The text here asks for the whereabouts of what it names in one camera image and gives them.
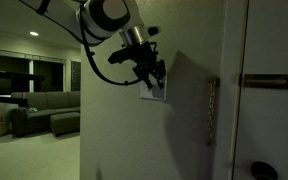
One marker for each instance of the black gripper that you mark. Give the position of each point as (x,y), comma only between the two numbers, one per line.
(147,65)

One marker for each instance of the white wall switch plate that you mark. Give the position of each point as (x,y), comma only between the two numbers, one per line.
(156,94)

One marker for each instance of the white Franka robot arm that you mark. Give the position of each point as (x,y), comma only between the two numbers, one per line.
(94,16)

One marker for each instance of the grey ottoman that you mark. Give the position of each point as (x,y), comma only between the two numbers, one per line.
(65,122)

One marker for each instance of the large living room window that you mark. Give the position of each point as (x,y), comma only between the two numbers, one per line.
(47,76)

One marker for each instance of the grey sectional sofa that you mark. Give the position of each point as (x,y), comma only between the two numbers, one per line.
(40,111)

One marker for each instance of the white door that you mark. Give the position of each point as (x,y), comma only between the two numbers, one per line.
(274,126)

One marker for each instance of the recessed ceiling light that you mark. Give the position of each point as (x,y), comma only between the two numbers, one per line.
(34,33)

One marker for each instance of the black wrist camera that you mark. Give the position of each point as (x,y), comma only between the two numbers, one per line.
(120,56)

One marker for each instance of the white door frame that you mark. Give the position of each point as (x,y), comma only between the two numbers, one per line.
(229,90)

